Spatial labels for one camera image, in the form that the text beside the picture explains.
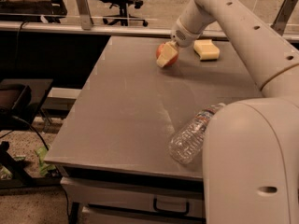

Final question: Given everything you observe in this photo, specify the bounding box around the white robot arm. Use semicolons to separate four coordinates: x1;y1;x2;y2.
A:
157;0;299;224

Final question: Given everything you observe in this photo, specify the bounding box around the grey drawer with black handle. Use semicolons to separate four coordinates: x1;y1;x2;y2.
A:
61;177;206;224

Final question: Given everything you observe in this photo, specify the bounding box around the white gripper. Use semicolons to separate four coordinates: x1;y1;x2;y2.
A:
155;18;204;68

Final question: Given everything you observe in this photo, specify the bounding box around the metal railing bar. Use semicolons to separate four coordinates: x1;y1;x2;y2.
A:
0;21;299;43

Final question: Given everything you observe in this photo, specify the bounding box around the red apple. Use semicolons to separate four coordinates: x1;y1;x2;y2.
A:
155;42;179;68

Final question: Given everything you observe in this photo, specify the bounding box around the clear plastic water bottle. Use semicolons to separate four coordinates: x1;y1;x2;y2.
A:
168;103;225;164

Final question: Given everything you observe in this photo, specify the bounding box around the yellow sponge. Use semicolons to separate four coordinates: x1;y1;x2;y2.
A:
193;39;220;61

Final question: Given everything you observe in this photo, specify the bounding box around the black side table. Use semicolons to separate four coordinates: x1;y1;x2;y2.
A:
0;79;53;131

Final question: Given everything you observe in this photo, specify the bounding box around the black cable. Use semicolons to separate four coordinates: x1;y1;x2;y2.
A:
0;115;50;151

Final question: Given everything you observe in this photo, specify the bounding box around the right metal railing bracket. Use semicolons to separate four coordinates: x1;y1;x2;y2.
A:
271;0;299;35

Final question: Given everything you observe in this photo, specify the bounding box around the green crumpled bag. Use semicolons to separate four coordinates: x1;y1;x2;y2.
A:
35;147;59;177

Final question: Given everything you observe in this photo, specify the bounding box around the metal railing bracket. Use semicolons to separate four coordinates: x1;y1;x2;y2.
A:
76;0;93;30
271;0;299;35

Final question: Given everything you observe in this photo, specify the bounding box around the left metal railing bracket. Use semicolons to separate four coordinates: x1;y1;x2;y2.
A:
76;0;93;30

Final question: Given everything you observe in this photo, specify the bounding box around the dark desk with clutter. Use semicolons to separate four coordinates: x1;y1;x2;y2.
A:
0;0;67;23

